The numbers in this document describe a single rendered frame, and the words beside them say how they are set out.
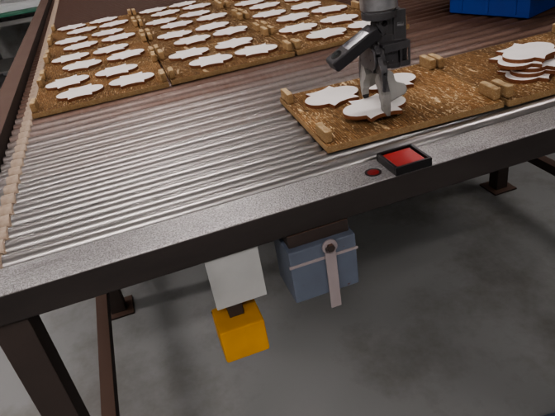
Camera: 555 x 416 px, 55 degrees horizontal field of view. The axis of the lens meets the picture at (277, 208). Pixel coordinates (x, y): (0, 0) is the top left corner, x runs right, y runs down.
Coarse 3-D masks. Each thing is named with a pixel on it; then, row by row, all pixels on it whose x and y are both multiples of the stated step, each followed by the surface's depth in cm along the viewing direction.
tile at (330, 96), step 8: (328, 88) 134; (336, 88) 133; (344, 88) 132; (352, 88) 131; (312, 96) 131; (320, 96) 130; (328, 96) 129; (336, 96) 129; (344, 96) 128; (352, 96) 127; (312, 104) 126; (320, 104) 125; (328, 104) 126; (336, 104) 124
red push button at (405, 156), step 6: (402, 150) 103; (408, 150) 102; (384, 156) 102; (390, 156) 101; (396, 156) 101; (402, 156) 101; (408, 156) 100; (414, 156) 100; (420, 156) 100; (396, 162) 99; (402, 162) 99; (408, 162) 98
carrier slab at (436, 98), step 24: (408, 72) 139; (432, 72) 136; (360, 96) 129; (408, 96) 124; (432, 96) 122; (456, 96) 120; (480, 96) 118; (312, 120) 120; (336, 120) 118; (360, 120) 116; (384, 120) 115; (408, 120) 113; (432, 120) 111; (336, 144) 108; (360, 144) 109
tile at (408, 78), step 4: (396, 76) 134; (400, 76) 134; (404, 76) 134; (408, 76) 133; (412, 76) 133; (396, 80) 132; (400, 80) 131; (404, 80) 131; (408, 80) 131; (412, 80) 131; (408, 84) 128; (412, 84) 128; (372, 88) 129; (376, 88) 129; (372, 92) 130
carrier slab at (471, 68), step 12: (540, 36) 148; (552, 36) 146; (492, 48) 145; (504, 48) 144; (444, 60) 142; (456, 60) 141; (468, 60) 139; (480, 60) 138; (444, 72) 135; (456, 72) 133; (468, 72) 132; (480, 72) 131; (492, 72) 130; (516, 84) 121; (528, 84) 120; (540, 84) 119; (552, 84) 118; (516, 96) 115; (528, 96) 115; (540, 96) 116
